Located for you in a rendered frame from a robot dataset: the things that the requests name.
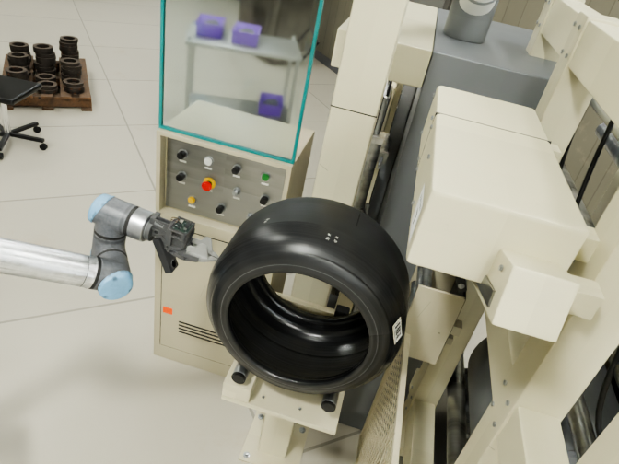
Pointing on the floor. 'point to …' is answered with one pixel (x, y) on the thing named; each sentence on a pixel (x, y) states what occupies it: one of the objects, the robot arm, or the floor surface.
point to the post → (346, 142)
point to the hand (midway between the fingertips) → (214, 260)
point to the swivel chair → (9, 95)
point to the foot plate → (270, 454)
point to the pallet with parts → (68, 92)
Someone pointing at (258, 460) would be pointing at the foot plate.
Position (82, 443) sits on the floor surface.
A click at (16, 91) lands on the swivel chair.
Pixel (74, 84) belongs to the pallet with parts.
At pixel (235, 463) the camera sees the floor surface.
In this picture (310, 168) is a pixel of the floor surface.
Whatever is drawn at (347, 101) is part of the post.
